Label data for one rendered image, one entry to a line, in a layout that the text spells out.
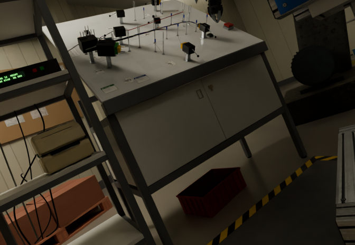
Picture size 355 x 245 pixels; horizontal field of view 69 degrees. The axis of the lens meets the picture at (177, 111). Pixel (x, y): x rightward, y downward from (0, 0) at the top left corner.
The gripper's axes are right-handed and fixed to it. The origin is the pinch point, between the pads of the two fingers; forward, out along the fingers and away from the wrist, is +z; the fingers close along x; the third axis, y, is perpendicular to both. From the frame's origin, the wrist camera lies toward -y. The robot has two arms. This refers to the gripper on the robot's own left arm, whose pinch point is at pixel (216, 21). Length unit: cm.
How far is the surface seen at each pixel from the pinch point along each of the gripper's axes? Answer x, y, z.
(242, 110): -13, -42, 37
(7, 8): 87, -45, -53
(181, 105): 18, -56, 12
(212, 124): 3, -58, 28
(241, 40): -13.8, 4.9, 20.5
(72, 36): 94, -12, -12
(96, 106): 209, 71, 169
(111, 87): 48, -62, -13
